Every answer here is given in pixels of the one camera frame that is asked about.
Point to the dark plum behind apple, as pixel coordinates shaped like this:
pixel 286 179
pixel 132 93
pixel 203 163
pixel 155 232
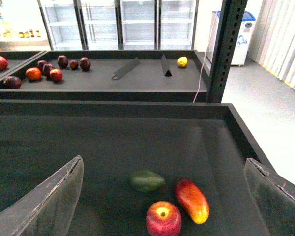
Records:
pixel 47 68

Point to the red yellow mango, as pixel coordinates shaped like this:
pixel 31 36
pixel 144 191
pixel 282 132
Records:
pixel 192 199

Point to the dark plum left back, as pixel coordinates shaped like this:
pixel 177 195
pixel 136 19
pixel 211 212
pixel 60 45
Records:
pixel 40 64

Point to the orange red fruit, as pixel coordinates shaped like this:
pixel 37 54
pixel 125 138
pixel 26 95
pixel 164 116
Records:
pixel 33 74

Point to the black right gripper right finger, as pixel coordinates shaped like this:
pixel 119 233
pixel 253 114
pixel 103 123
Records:
pixel 274 197

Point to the small dark red plum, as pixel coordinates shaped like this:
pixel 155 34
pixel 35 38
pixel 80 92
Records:
pixel 74 64

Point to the black display tray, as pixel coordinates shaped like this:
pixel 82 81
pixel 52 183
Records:
pixel 146 82
pixel 206 143

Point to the far black display tray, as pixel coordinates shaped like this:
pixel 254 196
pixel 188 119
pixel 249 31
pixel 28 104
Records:
pixel 146 82

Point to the red apple in group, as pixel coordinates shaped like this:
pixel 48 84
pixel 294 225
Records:
pixel 56 75

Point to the green avocado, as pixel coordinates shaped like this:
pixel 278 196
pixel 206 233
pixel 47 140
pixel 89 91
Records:
pixel 146 181

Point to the red apple with yellow top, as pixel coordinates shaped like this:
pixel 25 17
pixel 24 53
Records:
pixel 163 219

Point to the black triangular divider bar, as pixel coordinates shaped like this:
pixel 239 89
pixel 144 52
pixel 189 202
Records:
pixel 165 66

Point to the glass door display fridge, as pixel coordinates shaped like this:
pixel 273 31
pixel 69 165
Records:
pixel 120 24

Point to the dark plum front left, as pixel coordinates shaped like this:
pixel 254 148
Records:
pixel 12 82

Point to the white blue chest freezer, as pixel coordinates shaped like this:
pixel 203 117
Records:
pixel 243 39

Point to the near black display tray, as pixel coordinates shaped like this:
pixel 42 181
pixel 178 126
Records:
pixel 206 143

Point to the dark plum right back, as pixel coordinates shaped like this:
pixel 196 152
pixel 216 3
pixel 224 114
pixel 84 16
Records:
pixel 85 64

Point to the yellow lemon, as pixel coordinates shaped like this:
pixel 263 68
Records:
pixel 182 62

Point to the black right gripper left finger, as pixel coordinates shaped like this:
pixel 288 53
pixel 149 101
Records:
pixel 48 209

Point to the dark plum tall back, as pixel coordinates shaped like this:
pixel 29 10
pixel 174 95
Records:
pixel 62 61

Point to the shelf with bottled goods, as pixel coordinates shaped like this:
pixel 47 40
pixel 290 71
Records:
pixel 22 27

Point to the black perforated shelf post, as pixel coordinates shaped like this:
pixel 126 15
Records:
pixel 231 15

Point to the far left black tray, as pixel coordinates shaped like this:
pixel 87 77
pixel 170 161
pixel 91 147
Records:
pixel 17 58

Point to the black flat divider bar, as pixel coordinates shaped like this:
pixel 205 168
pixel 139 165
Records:
pixel 126 68

